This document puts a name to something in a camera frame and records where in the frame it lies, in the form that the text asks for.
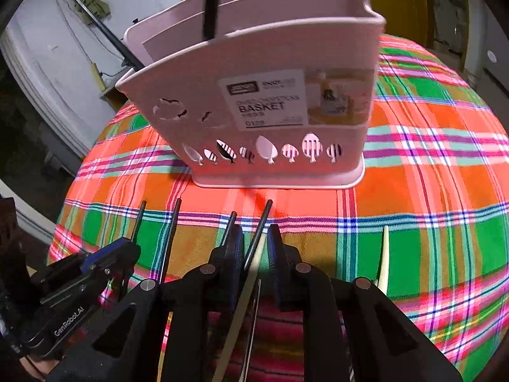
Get black chopstick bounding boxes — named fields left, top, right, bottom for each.
left=130, top=200, right=147, bottom=243
left=243, top=199, right=273, bottom=271
left=220, top=211, right=238, bottom=247
left=158, top=198, right=182, bottom=285
left=239, top=279, right=262, bottom=382
left=203, top=0, right=224, bottom=42

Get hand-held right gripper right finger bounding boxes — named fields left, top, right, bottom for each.
left=266, top=224, right=464, bottom=382

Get plaid tablecloth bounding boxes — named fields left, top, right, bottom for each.
left=48, top=34, right=509, bottom=382

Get grey refrigerator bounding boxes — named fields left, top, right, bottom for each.
left=461, top=0, right=509, bottom=104

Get brown rectangular tray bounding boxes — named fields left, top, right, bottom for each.
left=115, top=0, right=386, bottom=189

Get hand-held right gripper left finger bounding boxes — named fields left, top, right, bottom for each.
left=45, top=225, right=245, bottom=382

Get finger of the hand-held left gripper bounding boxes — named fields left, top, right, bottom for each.
left=31, top=237, right=142, bottom=299

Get black rod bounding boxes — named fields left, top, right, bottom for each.
left=69, top=0, right=146, bottom=72

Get yellow wooden door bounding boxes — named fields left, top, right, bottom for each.
left=364, top=0, right=430, bottom=48

